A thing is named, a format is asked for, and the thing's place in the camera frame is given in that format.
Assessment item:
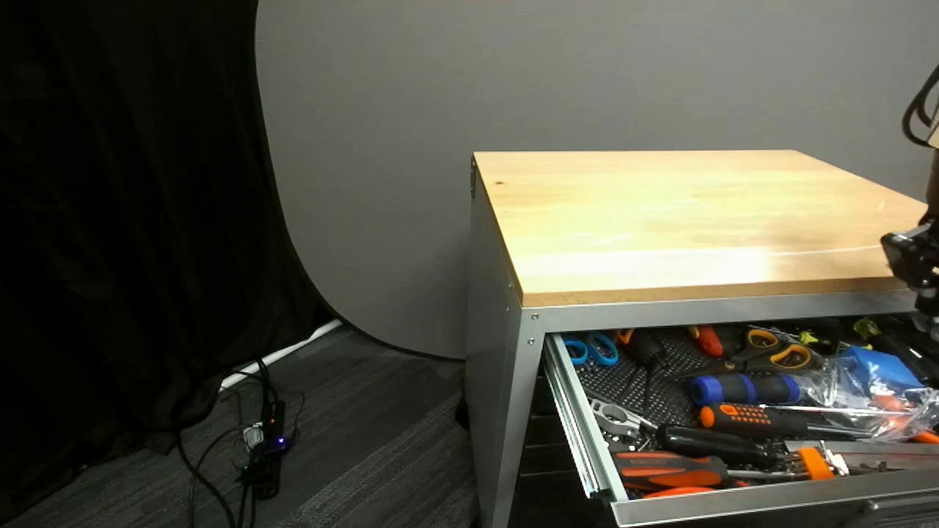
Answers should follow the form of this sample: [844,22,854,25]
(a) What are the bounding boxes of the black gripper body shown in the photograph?
[876,216,939,296]

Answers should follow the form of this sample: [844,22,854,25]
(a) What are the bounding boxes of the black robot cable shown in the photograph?
[897,60,939,151]

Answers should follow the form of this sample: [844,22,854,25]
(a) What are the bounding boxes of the orange black long screwdriver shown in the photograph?
[696,397,864,440]

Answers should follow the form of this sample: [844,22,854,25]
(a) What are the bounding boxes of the grey tool cabinet wooden top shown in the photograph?
[462,147,939,528]

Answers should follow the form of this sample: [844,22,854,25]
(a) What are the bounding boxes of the yellow green handled tool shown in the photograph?
[847,312,885,345]

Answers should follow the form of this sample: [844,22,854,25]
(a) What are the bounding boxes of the blue black handled screwdriver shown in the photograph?
[684,368,807,411]

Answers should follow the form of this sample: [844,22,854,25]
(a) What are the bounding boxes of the orange black thick screwdriver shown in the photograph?
[614,447,809,493]

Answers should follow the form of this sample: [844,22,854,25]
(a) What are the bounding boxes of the silver metal wrench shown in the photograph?
[590,396,659,440]

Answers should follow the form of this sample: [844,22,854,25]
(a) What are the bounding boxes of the blue handled scissors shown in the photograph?
[556,331,621,373]

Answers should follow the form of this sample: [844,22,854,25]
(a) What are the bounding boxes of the grey metal tool drawer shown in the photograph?
[540,311,939,528]

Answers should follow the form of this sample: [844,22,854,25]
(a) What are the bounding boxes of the clear plastic bag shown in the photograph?
[793,349,939,444]

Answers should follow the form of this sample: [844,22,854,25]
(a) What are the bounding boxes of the black orange small screwdriver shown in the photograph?
[614,327,671,373]

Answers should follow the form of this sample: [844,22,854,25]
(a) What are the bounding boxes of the black adapter with blue light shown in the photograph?
[237,381,297,502]

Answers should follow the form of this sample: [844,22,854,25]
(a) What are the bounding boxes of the orange utility knife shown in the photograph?
[793,441,840,483]

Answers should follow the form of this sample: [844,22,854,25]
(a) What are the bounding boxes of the red handled screwdriver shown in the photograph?
[687,321,727,361]

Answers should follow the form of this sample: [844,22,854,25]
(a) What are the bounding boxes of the black curtain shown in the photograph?
[0,0,341,521]

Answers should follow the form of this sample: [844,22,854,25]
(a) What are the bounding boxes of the blue box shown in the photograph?
[834,342,923,396]

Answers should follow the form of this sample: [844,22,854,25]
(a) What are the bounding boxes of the black floor cable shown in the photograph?
[172,362,259,528]

